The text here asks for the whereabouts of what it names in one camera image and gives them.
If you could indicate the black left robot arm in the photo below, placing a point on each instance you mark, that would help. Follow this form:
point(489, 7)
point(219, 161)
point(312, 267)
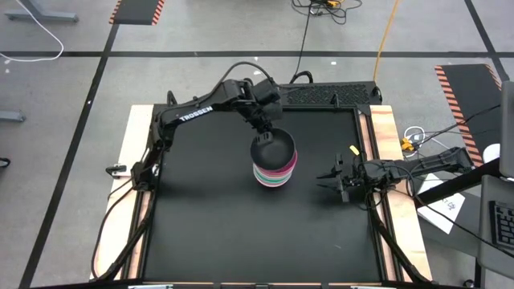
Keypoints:
point(192, 114)

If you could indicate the yellow tape tag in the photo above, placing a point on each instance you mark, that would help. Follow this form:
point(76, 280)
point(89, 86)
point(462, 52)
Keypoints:
point(353, 150)

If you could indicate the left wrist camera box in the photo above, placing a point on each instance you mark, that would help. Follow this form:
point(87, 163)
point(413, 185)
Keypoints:
point(267, 91)

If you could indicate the black floor object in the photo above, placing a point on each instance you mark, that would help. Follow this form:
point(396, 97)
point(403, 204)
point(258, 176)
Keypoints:
point(4, 162)

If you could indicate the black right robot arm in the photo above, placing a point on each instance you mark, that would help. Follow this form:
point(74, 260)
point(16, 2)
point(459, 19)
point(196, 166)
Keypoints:
point(433, 164)

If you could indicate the black metal clamp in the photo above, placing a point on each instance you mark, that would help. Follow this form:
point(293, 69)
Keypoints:
point(116, 170)

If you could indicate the black curved frame bracket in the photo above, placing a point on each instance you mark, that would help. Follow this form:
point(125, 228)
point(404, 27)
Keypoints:
point(172, 96)
point(334, 100)

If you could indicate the grey desk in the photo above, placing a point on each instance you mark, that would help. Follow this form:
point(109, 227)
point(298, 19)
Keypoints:
point(484, 241)

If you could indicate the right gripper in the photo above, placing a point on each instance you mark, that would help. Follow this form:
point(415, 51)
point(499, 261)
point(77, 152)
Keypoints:
point(352, 176)

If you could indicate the orange bowl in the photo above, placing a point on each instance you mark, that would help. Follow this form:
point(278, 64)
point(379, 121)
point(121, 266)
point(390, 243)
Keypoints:
point(274, 181)

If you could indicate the dark teal bowl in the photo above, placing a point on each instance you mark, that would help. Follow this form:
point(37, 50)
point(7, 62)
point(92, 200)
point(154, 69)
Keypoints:
point(275, 176)

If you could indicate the light green bowl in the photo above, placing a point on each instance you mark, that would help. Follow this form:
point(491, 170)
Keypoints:
point(274, 179)

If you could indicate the white paper sheet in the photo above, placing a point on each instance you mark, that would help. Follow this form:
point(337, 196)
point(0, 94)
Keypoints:
point(445, 212)

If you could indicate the light wooden board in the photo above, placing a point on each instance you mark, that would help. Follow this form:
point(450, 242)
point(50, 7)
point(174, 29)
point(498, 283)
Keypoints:
point(383, 116)
point(134, 120)

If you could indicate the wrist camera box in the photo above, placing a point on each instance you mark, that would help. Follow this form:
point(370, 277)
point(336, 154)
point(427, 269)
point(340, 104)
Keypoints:
point(267, 91)
point(375, 172)

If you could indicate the pink bowl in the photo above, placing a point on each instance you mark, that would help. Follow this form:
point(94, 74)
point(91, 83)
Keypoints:
point(294, 162)

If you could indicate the black perforated computer case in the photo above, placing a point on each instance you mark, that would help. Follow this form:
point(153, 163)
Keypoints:
point(329, 94)

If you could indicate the black keyboard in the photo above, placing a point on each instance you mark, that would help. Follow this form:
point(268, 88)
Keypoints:
point(504, 225)

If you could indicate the black diagonal bar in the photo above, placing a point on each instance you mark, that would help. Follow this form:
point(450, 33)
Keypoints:
point(454, 184)

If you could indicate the white round object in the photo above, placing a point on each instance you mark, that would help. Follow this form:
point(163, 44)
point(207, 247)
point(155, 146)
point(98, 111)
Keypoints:
point(492, 153)

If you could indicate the black table frame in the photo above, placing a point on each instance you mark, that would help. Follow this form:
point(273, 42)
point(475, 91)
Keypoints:
point(313, 107)

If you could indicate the black hazard striped floor mat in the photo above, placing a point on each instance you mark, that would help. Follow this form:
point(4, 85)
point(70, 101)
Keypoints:
point(470, 92)
point(136, 11)

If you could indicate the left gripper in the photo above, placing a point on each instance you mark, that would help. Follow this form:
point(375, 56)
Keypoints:
point(263, 118)

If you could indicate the yellow connector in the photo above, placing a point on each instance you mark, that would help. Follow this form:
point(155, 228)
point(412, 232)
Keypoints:
point(407, 143)

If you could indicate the black bowl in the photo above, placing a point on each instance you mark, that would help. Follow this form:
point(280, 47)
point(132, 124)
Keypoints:
point(275, 152)

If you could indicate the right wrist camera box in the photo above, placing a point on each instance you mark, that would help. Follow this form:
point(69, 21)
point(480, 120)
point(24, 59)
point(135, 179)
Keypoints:
point(375, 172)

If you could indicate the grey desk foot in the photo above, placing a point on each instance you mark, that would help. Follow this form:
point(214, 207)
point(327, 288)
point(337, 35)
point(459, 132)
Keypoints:
point(44, 17)
point(12, 116)

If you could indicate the grey monitor panel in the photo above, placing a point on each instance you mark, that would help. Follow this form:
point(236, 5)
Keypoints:
point(508, 128)

